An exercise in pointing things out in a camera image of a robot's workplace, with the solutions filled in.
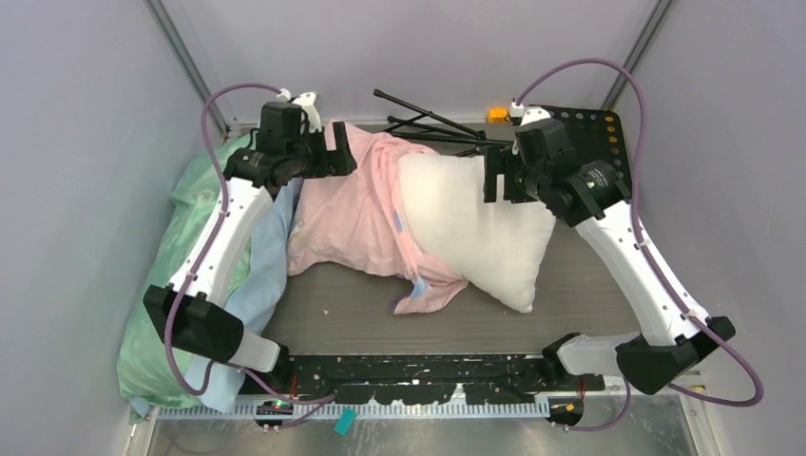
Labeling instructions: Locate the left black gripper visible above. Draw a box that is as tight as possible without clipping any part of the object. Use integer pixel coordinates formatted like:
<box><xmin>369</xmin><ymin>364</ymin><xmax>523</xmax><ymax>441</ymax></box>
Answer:
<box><xmin>287</xmin><ymin>122</ymin><xmax>356</xmax><ymax>180</ymax></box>

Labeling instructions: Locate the pink pillowcase with blue script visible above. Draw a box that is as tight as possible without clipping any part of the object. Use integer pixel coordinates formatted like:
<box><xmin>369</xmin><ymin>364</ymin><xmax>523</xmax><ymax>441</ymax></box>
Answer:
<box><xmin>287</xmin><ymin>123</ymin><xmax>469</xmax><ymax>314</ymax></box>

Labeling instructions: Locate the white pillow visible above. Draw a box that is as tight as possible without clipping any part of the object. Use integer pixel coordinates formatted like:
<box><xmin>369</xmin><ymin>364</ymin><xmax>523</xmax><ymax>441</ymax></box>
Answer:
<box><xmin>397</xmin><ymin>154</ymin><xmax>556</xmax><ymax>314</ymax></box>

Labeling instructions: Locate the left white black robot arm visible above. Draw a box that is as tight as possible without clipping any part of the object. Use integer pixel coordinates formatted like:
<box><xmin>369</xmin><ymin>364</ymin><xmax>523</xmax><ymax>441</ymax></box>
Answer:
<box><xmin>144</xmin><ymin>92</ymin><xmax>356</xmax><ymax>393</ymax></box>

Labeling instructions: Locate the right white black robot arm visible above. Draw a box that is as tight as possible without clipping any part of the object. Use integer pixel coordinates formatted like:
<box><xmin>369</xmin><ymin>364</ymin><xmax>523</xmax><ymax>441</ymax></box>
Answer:
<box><xmin>484</xmin><ymin>107</ymin><xmax>736</xmax><ymax>394</ymax></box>

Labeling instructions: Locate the light blue pillow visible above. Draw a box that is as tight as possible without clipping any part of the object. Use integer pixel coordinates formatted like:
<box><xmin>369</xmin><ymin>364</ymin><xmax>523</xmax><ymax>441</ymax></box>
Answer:
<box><xmin>201</xmin><ymin>179</ymin><xmax>302</xmax><ymax>413</ymax></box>

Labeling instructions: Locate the green patterned pillow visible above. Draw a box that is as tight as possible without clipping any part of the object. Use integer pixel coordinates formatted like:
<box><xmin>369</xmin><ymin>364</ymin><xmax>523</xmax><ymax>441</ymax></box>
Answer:
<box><xmin>116</xmin><ymin>135</ymin><xmax>253</xmax><ymax>410</ymax></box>

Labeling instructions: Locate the yellow small block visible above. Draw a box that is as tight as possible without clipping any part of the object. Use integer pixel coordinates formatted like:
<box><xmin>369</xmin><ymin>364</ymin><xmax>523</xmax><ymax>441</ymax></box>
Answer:
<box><xmin>486</xmin><ymin>107</ymin><xmax>509</xmax><ymax>124</ymax></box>

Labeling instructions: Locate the black folding stand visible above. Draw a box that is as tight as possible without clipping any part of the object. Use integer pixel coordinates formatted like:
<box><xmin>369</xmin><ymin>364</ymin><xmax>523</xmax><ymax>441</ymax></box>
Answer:
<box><xmin>373</xmin><ymin>88</ymin><xmax>511</xmax><ymax>157</ymax></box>

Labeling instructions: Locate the black perforated metal plate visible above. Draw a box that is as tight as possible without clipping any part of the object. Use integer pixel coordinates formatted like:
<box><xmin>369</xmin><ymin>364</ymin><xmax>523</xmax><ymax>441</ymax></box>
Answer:
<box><xmin>544</xmin><ymin>105</ymin><xmax>632</xmax><ymax>188</ymax></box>

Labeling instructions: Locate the teal tape piece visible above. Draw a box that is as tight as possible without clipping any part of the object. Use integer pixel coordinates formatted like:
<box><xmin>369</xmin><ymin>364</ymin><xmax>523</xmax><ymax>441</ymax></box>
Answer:
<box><xmin>334</xmin><ymin>408</ymin><xmax>357</xmax><ymax>436</ymax></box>

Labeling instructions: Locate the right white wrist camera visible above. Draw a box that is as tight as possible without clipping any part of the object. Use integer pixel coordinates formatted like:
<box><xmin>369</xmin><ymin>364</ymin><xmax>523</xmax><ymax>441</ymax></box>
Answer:
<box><xmin>509</xmin><ymin>104</ymin><xmax>554</xmax><ymax>162</ymax></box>

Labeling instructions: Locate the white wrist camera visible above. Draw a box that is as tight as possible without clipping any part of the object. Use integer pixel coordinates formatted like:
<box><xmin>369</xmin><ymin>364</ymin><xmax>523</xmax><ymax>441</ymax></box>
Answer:
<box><xmin>276</xmin><ymin>88</ymin><xmax>323</xmax><ymax>133</ymax></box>
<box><xmin>509</xmin><ymin>104</ymin><xmax>554</xmax><ymax>162</ymax></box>

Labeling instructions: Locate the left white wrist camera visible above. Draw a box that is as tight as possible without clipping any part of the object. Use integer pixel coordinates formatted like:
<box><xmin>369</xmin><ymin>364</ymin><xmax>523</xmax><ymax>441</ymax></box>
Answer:
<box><xmin>276</xmin><ymin>88</ymin><xmax>323</xmax><ymax>133</ymax></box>

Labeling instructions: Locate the black paint-chipped base rail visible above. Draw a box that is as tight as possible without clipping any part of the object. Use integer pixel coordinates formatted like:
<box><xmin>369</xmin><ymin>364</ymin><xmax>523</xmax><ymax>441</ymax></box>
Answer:
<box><xmin>286</xmin><ymin>351</ymin><xmax>562</xmax><ymax>406</ymax></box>

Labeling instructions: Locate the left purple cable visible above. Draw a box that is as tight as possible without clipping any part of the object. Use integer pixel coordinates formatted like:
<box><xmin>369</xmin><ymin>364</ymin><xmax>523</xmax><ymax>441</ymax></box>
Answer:
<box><xmin>163</xmin><ymin>83</ymin><xmax>338</xmax><ymax>408</ymax></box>

